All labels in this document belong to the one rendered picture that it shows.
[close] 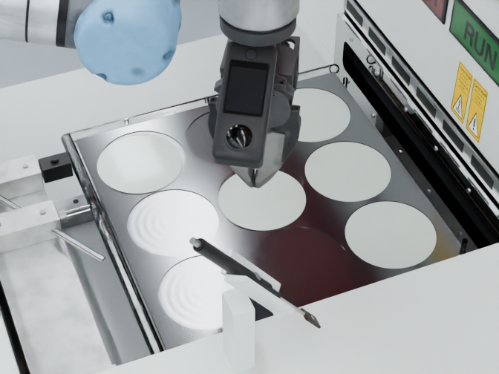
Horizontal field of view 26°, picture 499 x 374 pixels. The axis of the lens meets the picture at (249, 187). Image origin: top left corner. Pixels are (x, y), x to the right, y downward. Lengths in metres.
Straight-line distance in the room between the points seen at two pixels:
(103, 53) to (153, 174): 0.47
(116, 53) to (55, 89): 0.72
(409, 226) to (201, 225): 0.23
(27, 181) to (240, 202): 0.25
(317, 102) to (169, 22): 0.57
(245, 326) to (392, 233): 0.31
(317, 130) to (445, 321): 0.36
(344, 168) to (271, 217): 0.12
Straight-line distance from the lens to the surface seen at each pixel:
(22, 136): 1.45
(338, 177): 1.26
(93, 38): 0.80
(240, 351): 0.97
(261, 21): 0.96
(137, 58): 0.81
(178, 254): 1.18
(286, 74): 1.03
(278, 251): 1.18
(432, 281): 1.08
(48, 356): 1.13
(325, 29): 1.52
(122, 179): 1.26
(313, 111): 1.34
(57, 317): 1.16
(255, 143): 0.96
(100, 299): 1.25
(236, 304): 0.94
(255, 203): 1.22
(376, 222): 1.21
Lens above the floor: 1.78
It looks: 45 degrees down
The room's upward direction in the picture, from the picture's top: straight up
